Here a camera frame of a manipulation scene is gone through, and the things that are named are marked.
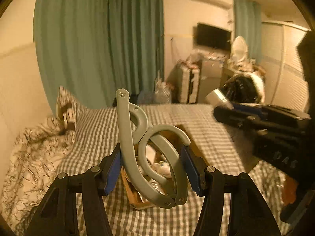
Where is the white plush toy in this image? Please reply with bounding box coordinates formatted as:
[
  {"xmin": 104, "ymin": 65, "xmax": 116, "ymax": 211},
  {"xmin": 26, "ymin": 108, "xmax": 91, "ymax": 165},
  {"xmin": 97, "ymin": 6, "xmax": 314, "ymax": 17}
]
[{"xmin": 152, "ymin": 161, "xmax": 171, "ymax": 178}]

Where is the white oval mirror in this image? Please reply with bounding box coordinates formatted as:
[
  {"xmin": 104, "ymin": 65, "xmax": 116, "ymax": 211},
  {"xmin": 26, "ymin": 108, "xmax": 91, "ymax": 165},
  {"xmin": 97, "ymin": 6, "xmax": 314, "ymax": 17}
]
[{"xmin": 231, "ymin": 36, "xmax": 248, "ymax": 64}]

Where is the white suitcase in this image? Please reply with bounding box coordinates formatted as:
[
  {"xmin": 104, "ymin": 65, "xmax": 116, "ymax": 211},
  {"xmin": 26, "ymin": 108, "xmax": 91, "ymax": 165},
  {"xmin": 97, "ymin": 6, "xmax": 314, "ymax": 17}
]
[{"xmin": 177, "ymin": 65, "xmax": 200, "ymax": 104}]

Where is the white louvered wardrobe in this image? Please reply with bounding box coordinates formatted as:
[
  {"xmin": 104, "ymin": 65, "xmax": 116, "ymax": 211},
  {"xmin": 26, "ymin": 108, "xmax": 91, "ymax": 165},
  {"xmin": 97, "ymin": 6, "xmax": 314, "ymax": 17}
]
[{"xmin": 260, "ymin": 21, "xmax": 309, "ymax": 111}]

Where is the small silver roll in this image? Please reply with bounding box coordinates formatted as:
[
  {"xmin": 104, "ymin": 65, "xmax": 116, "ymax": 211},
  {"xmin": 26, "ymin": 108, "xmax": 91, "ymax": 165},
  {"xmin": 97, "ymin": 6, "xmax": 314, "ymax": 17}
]
[{"xmin": 205, "ymin": 89, "xmax": 234, "ymax": 109}]

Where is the patterned pillow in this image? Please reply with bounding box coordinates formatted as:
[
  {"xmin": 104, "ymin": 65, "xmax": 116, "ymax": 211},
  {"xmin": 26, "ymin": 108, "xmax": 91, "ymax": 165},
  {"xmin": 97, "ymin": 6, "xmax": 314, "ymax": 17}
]
[{"xmin": 56, "ymin": 86, "xmax": 87, "ymax": 131}]

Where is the white mini fridge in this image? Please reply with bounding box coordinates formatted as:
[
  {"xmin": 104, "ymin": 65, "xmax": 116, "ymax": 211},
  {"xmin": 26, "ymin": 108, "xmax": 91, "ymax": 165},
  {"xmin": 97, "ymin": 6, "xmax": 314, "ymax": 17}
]
[{"xmin": 197, "ymin": 60, "xmax": 228, "ymax": 103}]

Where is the black wall television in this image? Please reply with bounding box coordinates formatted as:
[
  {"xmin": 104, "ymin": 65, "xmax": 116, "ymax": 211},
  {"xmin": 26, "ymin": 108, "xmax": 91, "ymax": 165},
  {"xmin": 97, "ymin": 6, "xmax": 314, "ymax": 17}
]
[{"xmin": 196, "ymin": 22, "xmax": 231, "ymax": 51}]

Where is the black white floral blanket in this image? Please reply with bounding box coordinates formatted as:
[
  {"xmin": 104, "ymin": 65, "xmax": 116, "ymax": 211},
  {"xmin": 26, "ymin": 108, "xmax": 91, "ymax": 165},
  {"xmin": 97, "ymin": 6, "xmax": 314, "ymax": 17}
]
[{"xmin": 1, "ymin": 117, "xmax": 75, "ymax": 235}]

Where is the green curtain right window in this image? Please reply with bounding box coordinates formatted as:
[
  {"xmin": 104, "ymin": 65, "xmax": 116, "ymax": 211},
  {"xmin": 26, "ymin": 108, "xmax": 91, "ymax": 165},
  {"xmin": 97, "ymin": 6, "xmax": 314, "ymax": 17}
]
[{"xmin": 234, "ymin": 0, "xmax": 262, "ymax": 63}]

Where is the cardboard box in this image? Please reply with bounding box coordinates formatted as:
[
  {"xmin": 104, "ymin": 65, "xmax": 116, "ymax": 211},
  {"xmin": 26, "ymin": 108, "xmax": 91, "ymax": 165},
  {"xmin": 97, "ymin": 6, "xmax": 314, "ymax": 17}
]
[{"xmin": 120, "ymin": 124, "xmax": 210, "ymax": 210}]

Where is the white sock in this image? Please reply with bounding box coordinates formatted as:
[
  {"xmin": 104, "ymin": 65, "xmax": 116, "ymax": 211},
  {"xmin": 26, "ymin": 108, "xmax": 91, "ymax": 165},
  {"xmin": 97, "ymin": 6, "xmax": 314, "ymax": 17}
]
[{"xmin": 137, "ymin": 144, "xmax": 157, "ymax": 175}]

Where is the green curtain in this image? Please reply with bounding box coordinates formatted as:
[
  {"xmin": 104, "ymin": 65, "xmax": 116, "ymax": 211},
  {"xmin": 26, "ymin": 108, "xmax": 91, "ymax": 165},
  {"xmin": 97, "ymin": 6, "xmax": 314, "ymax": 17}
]
[{"xmin": 34, "ymin": 0, "xmax": 164, "ymax": 109}]

